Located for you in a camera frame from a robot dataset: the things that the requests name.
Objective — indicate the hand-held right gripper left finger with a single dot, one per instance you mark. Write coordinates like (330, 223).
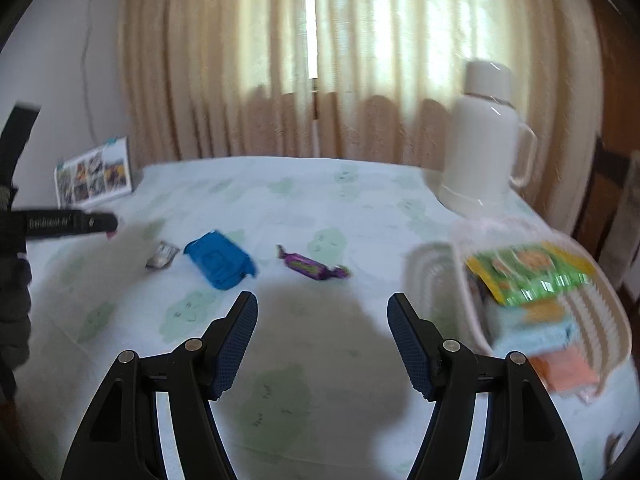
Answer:
(235, 345)

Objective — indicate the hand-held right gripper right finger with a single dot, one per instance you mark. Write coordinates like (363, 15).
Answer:
(412, 345)

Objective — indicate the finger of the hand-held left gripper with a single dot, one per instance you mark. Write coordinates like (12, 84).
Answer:
(60, 221)

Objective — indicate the light blue snack packet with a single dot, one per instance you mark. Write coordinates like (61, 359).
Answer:
(525, 335)

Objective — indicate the green checkered snack packet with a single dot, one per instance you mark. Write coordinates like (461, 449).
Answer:
(525, 270)

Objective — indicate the white plastic basket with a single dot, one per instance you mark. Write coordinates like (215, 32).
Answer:
(600, 310)

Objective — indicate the person's left hand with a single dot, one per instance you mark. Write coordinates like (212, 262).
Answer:
(15, 310)

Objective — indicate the photo desk calendar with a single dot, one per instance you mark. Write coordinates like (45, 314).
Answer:
(95, 175)

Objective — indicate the purple wrapped candy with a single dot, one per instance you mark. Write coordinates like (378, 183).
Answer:
(305, 262)

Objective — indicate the small white snack packet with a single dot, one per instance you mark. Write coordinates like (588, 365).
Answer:
(162, 256)

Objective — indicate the pale green printed tablecloth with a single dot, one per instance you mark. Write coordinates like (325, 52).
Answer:
(310, 200)

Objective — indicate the white thermos jug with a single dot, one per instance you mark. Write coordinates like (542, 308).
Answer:
(475, 160)

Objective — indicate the beige curtain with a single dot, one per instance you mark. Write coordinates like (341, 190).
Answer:
(225, 60)

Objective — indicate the grey fuzzy chair cushion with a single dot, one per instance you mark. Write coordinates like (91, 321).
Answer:
(625, 220)

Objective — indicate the dark wooden chair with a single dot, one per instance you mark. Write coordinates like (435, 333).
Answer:
(607, 165)

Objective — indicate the brown wooden door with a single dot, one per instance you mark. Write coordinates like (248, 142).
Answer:
(615, 85)

